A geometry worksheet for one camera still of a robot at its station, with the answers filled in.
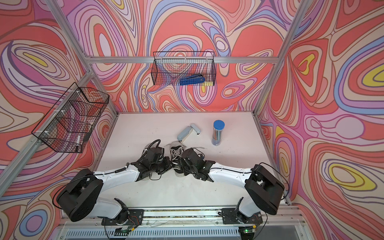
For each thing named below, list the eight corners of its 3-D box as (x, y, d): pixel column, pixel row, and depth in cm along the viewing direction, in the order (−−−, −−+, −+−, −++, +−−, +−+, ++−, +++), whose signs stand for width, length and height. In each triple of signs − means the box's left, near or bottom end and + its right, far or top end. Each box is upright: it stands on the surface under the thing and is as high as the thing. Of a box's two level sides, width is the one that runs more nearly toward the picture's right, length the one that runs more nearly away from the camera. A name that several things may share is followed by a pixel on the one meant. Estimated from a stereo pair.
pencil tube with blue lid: (211, 146, 102) (214, 128, 87) (210, 138, 106) (213, 119, 91) (221, 146, 102) (225, 128, 87) (219, 138, 106) (224, 119, 91)
